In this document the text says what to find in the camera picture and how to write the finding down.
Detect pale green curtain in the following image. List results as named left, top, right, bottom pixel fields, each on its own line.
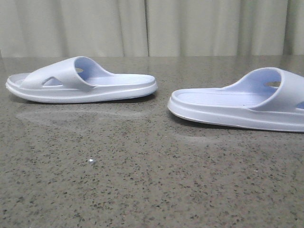
left=0, top=0, right=304, bottom=57

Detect light blue slipper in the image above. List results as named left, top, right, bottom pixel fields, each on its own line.
left=6, top=56, right=158, bottom=104
left=168, top=67, right=304, bottom=133

